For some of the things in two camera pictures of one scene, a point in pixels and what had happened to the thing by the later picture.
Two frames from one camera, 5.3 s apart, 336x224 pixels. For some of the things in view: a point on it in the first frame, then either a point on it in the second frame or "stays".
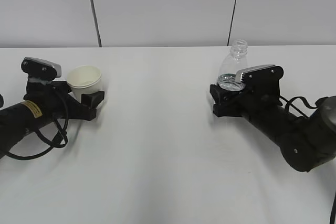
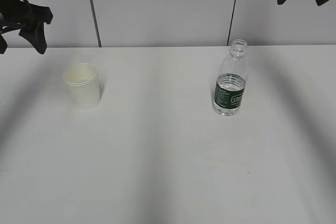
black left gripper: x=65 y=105 to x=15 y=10
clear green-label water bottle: x=237 y=61 stays
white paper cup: x=83 y=79 stays
